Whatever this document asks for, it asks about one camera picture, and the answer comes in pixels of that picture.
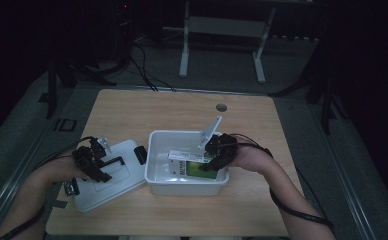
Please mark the dark equipment tower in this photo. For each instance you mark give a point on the dark equipment tower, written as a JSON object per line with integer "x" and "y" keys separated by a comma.
{"x": 124, "y": 30}

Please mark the person's left hand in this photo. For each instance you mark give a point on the person's left hand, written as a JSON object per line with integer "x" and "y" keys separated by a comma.
{"x": 65, "y": 168}

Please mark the person's right hand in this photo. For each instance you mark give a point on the person's right hand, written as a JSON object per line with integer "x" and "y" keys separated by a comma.
{"x": 250, "y": 158}

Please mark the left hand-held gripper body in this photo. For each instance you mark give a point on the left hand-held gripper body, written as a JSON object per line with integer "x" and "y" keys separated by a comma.
{"x": 88, "y": 156}

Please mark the white plastic storage box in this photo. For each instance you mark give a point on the white plastic storage box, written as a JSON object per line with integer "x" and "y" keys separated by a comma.
{"x": 185, "y": 186}

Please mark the metal floor rail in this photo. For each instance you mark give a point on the metal floor rail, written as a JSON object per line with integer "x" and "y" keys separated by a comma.
{"x": 8, "y": 186}
{"x": 348, "y": 186}

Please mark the grey round table grommet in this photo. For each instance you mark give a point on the grey round table grommet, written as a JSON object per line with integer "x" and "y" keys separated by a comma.
{"x": 221, "y": 107}

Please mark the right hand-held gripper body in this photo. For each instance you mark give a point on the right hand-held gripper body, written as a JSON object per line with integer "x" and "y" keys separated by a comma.
{"x": 222, "y": 146}

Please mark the black tripod stand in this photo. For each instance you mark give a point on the black tripod stand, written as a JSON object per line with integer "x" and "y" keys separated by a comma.
{"x": 327, "y": 96}
{"x": 62, "y": 76}

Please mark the green and white carton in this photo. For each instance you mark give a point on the green and white carton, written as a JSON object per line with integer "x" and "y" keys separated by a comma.
{"x": 188, "y": 166}

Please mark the white metal stand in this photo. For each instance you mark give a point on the white metal stand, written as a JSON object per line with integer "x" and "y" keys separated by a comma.
{"x": 227, "y": 26}

